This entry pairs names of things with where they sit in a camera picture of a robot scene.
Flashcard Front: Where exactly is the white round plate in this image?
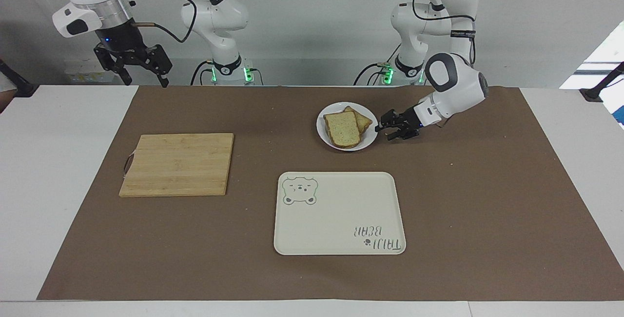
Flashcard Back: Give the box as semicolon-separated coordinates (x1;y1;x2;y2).
316;101;380;152

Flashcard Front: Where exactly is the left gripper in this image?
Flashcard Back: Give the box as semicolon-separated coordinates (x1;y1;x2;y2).
375;107;424;141

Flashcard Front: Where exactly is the toasted bread slice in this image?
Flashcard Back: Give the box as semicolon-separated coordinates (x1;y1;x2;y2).
343;105;374;135
323;110;363;150

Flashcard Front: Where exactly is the black cable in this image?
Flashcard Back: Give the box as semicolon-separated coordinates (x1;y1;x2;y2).
125;0;197;44
189;59;215;86
411;0;478;67
353;62;391;86

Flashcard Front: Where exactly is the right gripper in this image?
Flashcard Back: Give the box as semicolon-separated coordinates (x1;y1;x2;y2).
94;20;173;89

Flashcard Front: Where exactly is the black stand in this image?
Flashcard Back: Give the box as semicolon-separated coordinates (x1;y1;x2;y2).
0;58;39;99
579;61;624;103

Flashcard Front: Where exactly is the wooden cutting board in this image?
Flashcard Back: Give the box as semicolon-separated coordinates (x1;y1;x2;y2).
118;133;235;198

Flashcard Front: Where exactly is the cream tray with bear print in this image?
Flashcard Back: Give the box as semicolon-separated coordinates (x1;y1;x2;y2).
273;171;407;257

